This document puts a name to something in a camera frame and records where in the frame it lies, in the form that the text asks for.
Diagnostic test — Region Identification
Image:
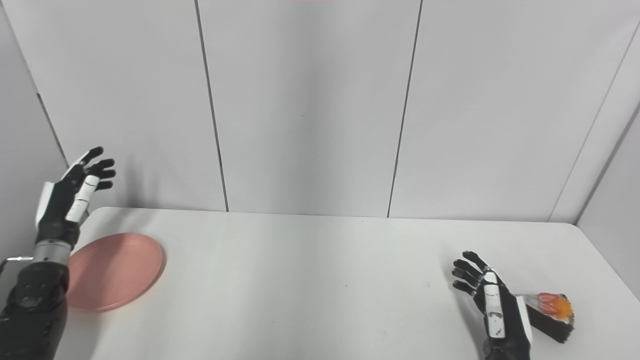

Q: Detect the chocolate cake slice with fruit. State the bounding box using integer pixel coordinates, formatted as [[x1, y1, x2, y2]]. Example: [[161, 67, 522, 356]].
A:
[[515, 292, 575, 344]]

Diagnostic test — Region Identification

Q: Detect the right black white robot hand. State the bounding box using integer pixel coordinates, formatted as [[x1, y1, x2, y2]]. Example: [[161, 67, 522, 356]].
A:
[[451, 251, 534, 360]]

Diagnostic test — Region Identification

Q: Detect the pink round plate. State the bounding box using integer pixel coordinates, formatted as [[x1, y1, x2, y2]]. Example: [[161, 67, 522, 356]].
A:
[[65, 232, 164, 313]]

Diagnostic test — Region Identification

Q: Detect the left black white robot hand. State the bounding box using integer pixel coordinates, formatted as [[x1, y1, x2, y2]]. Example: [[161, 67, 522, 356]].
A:
[[34, 146, 117, 249]]

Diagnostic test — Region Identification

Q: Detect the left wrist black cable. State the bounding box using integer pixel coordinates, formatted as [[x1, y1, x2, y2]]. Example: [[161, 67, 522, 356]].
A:
[[0, 256, 35, 275]]

